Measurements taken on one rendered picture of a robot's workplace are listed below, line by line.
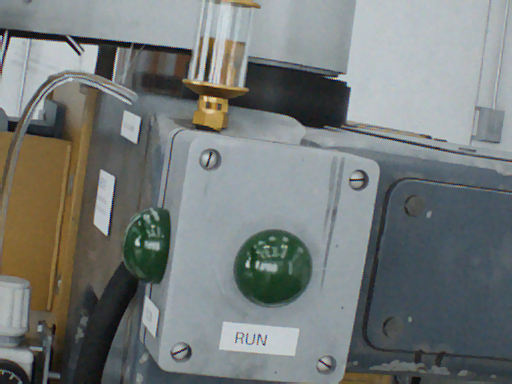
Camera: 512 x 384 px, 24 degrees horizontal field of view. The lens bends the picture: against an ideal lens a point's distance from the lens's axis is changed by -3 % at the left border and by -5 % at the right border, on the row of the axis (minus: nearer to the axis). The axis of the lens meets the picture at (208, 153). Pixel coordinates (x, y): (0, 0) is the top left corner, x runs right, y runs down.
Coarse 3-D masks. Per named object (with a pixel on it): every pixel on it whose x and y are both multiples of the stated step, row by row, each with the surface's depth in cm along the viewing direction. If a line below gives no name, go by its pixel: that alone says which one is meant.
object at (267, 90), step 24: (264, 72) 62; (288, 72) 62; (192, 96) 64; (240, 96) 62; (264, 96) 62; (288, 96) 62; (312, 96) 63; (336, 96) 64; (312, 120) 63; (336, 120) 64
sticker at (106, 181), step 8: (104, 176) 65; (112, 176) 62; (104, 184) 64; (112, 184) 61; (104, 192) 64; (112, 192) 61; (96, 200) 66; (104, 200) 63; (96, 208) 66; (104, 208) 63; (96, 216) 66; (104, 216) 63; (96, 224) 65; (104, 224) 62; (104, 232) 62
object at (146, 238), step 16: (144, 208) 47; (160, 208) 47; (128, 224) 47; (144, 224) 46; (160, 224) 46; (128, 240) 46; (144, 240) 46; (160, 240) 46; (128, 256) 46; (144, 256) 46; (160, 256) 46; (144, 272) 46; (160, 272) 46
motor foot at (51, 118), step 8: (48, 104) 103; (56, 104) 96; (40, 112) 105; (48, 112) 102; (56, 112) 95; (8, 120) 97; (16, 120) 98; (32, 120) 102; (40, 120) 104; (48, 120) 101; (56, 120) 95; (8, 128) 96; (32, 128) 96; (40, 128) 96; (48, 128) 96; (56, 128) 95; (48, 136) 99; (56, 136) 95
